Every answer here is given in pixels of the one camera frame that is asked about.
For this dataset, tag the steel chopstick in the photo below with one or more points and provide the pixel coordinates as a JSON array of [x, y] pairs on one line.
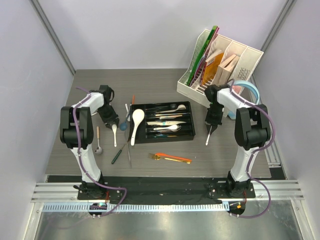
[[127, 138]]

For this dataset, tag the orange chopstick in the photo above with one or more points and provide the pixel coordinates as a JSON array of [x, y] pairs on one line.
[[133, 99]]

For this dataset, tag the black measuring scoop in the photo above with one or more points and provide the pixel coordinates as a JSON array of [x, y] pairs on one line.
[[163, 107]]

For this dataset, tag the gold knife green handle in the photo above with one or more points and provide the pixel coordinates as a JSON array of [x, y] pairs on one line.
[[169, 136]]

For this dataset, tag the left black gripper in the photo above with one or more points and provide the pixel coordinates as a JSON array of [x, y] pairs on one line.
[[114, 118]]

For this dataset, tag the chopsticks in tray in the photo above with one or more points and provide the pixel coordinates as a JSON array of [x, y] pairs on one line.
[[171, 116]]

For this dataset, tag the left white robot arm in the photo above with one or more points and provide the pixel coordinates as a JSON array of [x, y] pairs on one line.
[[77, 132]]

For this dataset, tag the light blue headphones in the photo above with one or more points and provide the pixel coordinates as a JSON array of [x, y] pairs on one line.
[[240, 85]]

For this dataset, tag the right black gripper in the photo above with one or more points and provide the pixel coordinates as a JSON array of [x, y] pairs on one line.
[[214, 123]]

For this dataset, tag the small white ceramic spoon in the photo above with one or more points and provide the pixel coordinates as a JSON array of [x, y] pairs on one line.
[[114, 130]]

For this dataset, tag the white spoon behind tray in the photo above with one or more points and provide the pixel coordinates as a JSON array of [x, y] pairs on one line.
[[127, 110]]

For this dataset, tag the orange plastic utensil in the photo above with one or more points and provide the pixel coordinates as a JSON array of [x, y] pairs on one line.
[[172, 157]]

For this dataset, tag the beige sheathed knife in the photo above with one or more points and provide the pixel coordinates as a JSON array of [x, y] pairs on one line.
[[164, 123]]

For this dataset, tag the orange book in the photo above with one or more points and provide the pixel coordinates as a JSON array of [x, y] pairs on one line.
[[211, 66]]

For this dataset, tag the blue silicone spoon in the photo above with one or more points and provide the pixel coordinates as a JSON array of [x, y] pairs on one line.
[[123, 126]]

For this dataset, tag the beige wooden spoon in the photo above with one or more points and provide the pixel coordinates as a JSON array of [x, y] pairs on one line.
[[178, 108]]

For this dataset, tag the green folder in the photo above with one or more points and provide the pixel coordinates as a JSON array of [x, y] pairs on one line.
[[200, 54]]

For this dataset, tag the white file organizer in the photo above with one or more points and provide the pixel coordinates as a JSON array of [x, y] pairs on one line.
[[249, 59]]

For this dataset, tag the green handled fork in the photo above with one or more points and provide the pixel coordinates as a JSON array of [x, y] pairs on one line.
[[118, 154]]

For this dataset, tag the steel spoon wooden handle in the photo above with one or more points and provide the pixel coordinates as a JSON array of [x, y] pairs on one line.
[[99, 149]]

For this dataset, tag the tan book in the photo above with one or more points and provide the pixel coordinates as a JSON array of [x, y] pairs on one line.
[[225, 70]]

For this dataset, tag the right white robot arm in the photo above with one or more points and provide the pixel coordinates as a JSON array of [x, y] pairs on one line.
[[251, 132]]

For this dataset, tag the gold fork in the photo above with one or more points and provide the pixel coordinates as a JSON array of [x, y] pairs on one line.
[[153, 156]]

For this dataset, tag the black utensil tray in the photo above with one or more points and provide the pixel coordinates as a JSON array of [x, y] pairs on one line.
[[144, 129]]

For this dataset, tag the large white rice spoon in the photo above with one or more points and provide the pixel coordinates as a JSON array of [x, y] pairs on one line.
[[138, 116]]

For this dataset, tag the steel spoon in tray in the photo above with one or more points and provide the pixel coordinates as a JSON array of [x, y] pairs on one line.
[[170, 130]]

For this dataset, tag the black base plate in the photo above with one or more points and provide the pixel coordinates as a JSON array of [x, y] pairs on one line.
[[166, 190]]

